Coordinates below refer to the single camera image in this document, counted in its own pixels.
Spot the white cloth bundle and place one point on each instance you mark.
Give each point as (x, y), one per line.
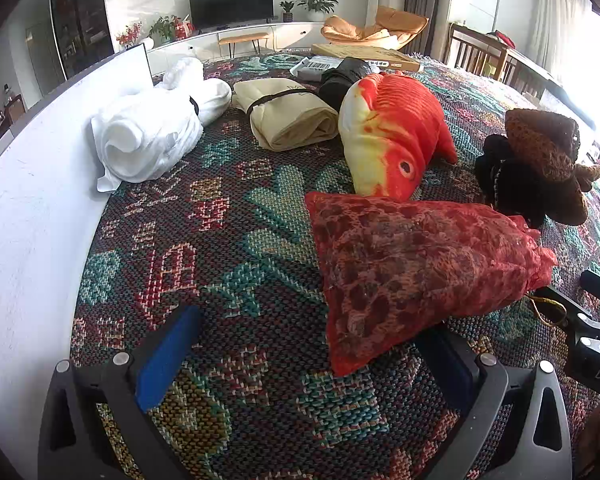
(145, 130)

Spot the wooden bench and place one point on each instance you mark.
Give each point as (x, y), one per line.
(242, 36)

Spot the white sheer curtain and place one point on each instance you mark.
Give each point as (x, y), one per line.
(560, 10)

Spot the orange lounge chair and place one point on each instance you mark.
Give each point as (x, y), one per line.
(395, 22)

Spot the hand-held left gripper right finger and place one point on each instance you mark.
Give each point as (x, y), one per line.
(452, 367)

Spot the white labelled packet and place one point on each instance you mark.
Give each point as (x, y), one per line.
(312, 66)

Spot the red flower bouquet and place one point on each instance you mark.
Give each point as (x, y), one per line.
(129, 35)

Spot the patterned woven blanket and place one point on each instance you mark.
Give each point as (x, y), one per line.
(240, 240)

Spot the black plastic bag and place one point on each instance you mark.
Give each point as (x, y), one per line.
(340, 80)

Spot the white television cabinet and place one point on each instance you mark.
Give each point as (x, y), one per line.
(290, 32)

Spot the red gift box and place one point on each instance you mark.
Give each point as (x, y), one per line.
(184, 29)

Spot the small green potted plant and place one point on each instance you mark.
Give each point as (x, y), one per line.
(287, 10)

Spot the large green potted plant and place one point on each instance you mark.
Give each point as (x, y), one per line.
(317, 4)

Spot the brown and black plush toy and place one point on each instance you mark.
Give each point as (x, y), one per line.
(535, 160)

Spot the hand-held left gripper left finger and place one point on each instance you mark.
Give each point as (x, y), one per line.
(167, 355)

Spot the red mesh bag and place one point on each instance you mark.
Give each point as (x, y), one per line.
(405, 270)

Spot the black television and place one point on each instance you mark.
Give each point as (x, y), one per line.
(230, 5)

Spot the leafy green potted plant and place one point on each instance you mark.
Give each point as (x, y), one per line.
(162, 27)

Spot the dark glass display cabinet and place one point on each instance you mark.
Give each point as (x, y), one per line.
(80, 15)

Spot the beige cloth bundle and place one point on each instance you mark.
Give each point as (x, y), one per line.
(285, 120)

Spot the orange goldfish plush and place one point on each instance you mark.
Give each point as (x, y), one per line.
(395, 130)

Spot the flat cardboard box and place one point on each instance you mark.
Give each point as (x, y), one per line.
(365, 52)

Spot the wooden dining chair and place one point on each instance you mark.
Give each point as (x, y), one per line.
(472, 50)

